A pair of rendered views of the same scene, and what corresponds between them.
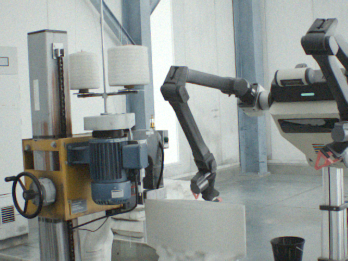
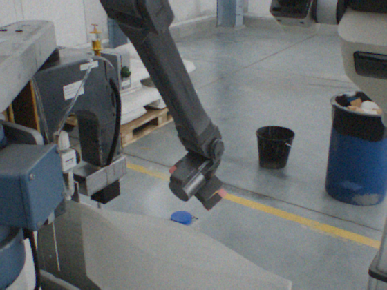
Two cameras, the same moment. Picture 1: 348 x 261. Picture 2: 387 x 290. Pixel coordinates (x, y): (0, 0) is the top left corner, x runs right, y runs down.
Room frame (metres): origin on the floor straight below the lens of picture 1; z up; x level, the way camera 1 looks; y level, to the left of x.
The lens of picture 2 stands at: (1.57, -0.03, 1.57)
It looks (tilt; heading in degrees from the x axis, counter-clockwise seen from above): 25 degrees down; 356
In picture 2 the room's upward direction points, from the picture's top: straight up
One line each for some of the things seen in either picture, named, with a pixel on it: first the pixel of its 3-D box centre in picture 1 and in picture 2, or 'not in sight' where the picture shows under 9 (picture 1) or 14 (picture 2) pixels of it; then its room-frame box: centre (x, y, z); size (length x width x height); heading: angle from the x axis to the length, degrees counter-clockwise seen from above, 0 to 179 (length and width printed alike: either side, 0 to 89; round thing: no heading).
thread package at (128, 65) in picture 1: (128, 66); not in sight; (2.29, 0.18, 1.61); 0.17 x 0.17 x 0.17
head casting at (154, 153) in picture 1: (121, 157); (38, 105); (2.62, 0.26, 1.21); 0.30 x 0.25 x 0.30; 53
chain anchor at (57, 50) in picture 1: (59, 50); not in sight; (2.21, 0.44, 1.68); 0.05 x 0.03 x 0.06; 143
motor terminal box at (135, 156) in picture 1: (135, 159); (25, 191); (2.14, 0.16, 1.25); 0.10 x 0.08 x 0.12; 168
